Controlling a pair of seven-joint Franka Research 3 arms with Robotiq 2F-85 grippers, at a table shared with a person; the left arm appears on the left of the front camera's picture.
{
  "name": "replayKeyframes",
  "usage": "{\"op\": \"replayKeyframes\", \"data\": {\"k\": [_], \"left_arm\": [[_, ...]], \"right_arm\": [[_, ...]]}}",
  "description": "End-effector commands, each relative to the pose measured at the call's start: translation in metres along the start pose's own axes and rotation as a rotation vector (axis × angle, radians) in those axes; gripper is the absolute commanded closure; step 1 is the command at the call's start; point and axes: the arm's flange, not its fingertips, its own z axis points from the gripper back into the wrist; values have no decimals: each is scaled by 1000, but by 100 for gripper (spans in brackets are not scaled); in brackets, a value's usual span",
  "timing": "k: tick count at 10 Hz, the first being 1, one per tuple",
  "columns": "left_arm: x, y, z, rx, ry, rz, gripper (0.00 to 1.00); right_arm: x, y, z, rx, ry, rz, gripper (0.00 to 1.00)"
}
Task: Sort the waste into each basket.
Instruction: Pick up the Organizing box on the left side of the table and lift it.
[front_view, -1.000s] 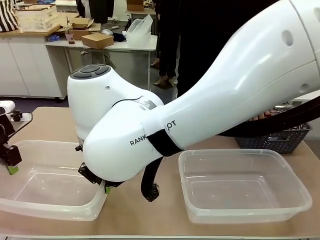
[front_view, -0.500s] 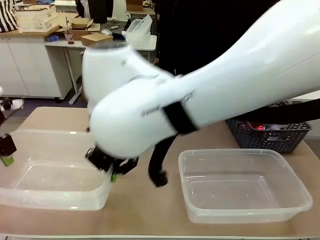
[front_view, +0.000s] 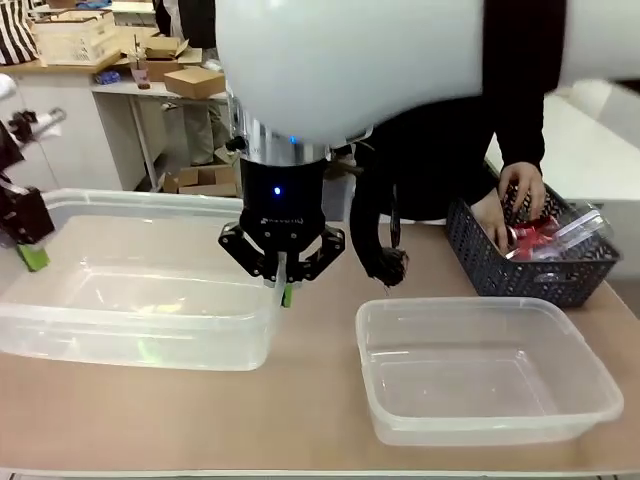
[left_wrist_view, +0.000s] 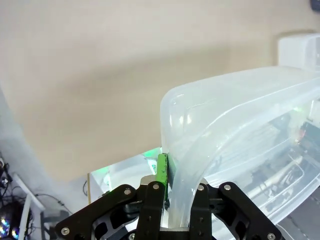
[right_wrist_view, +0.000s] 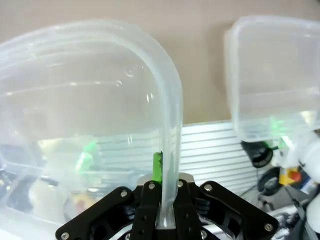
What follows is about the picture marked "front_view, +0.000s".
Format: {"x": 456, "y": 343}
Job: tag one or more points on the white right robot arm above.
{"x": 350, "y": 65}

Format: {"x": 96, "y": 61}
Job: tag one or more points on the open cardboard box on floor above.
{"x": 205, "y": 180}

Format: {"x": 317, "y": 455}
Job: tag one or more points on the long white cabinet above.
{"x": 590, "y": 140}

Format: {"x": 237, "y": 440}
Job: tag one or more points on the small clear plastic container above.
{"x": 480, "y": 380}

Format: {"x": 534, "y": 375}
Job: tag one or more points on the black white striped bag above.
{"x": 15, "y": 30}

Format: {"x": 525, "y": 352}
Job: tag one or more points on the white metal frame table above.
{"x": 150, "y": 125}

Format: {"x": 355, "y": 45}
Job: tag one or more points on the person's black sweater torso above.
{"x": 425, "y": 165}

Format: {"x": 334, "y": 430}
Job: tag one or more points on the dark grey plastic basket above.
{"x": 505, "y": 277}

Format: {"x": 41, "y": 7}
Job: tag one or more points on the plastic drink cup with straw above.
{"x": 141, "y": 72}

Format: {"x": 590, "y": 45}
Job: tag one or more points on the light wooden crate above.
{"x": 75, "y": 37}

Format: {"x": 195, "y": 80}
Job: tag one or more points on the small blue object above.
{"x": 107, "y": 77}

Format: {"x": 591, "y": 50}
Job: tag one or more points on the person's left forearm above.
{"x": 525, "y": 100}

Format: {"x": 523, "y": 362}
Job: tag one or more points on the crushed clear plastic bottle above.
{"x": 585, "y": 227}

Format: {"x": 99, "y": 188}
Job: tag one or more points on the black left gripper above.
{"x": 25, "y": 217}

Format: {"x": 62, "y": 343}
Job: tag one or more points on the person's right hand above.
{"x": 492, "y": 225}

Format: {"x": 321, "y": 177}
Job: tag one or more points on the closed flat cardboard box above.
{"x": 195, "y": 82}

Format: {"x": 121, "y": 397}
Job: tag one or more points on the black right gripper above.
{"x": 280, "y": 200}

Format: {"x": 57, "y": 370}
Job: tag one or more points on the person's right forearm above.
{"x": 475, "y": 186}

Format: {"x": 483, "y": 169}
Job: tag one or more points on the person's left hand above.
{"x": 522, "y": 185}

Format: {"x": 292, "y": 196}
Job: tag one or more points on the large clear plastic container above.
{"x": 150, "y": 280}

